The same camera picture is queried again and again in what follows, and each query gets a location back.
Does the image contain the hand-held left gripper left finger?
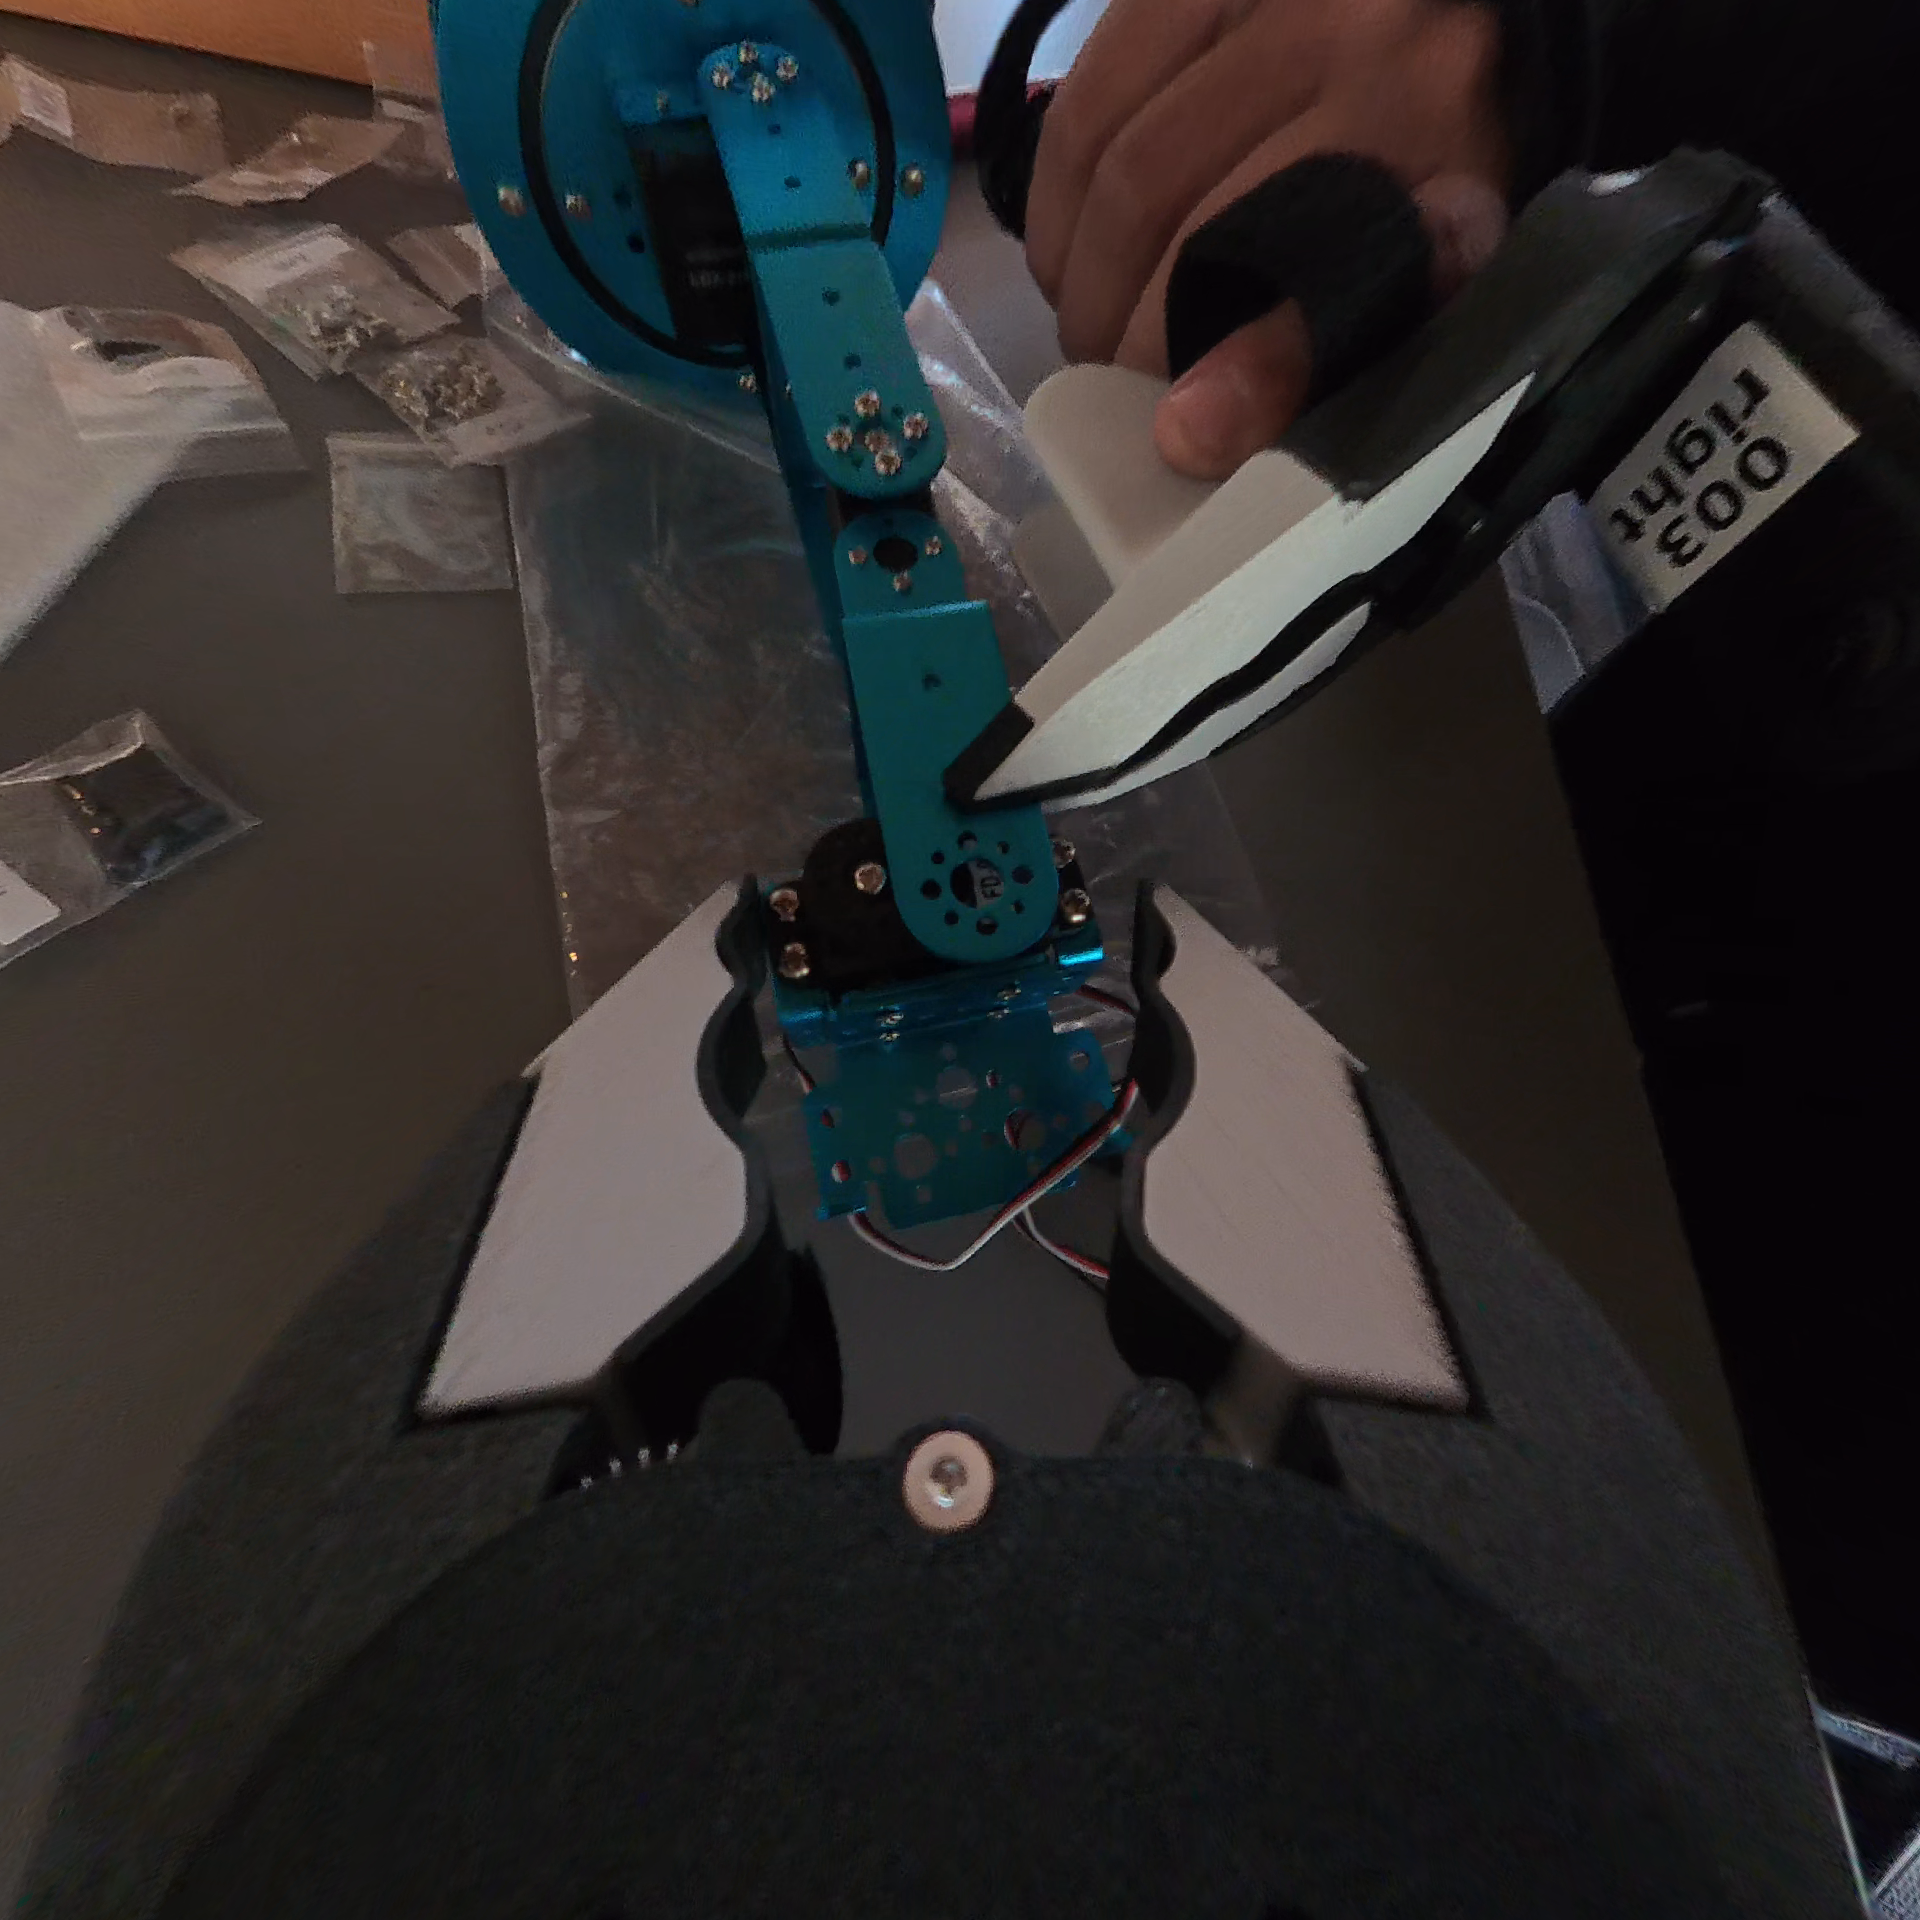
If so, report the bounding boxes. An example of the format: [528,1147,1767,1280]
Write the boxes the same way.
[416,883,843,1424]

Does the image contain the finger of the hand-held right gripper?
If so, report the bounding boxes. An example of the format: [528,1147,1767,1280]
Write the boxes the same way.
[1046,599,1389,823]
[941,371,1540,820]

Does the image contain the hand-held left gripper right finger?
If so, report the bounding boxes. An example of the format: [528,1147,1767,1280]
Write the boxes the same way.
[1109,883,1480,1464]

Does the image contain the blue toy robot arm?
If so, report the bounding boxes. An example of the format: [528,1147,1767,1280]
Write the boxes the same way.
[426,0,1086,970]

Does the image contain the servo cable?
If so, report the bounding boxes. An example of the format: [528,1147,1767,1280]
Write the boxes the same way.
[779,1037,1145,1291]

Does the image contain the blue servo bracket assembly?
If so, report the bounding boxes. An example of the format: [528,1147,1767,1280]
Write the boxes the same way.
[763,818,1145,1225]

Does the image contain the person's right forearm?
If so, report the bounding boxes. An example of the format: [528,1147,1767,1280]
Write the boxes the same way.
[1478,0,1920,213]

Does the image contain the grey desk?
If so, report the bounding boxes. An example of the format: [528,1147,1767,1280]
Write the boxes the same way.
[0,30,1803,1920]

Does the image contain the person's right hand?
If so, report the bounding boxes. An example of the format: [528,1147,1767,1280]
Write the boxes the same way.
[1026,0,1510,474]

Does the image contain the large clear plastic bag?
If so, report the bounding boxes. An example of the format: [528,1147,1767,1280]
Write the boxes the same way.
[504,270,1281,1021]

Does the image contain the small bag of black parts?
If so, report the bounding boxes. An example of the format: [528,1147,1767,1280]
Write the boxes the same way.
[0,705,262,970]

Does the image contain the pile of small screw bags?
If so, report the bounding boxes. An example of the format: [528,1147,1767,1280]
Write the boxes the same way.
[0,52,591,599]

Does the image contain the white foam sheet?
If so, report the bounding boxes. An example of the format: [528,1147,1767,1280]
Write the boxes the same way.
[0,300,294,655]

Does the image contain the orange cardboard box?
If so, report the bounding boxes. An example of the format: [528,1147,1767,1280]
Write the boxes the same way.
[0,0,441,89]

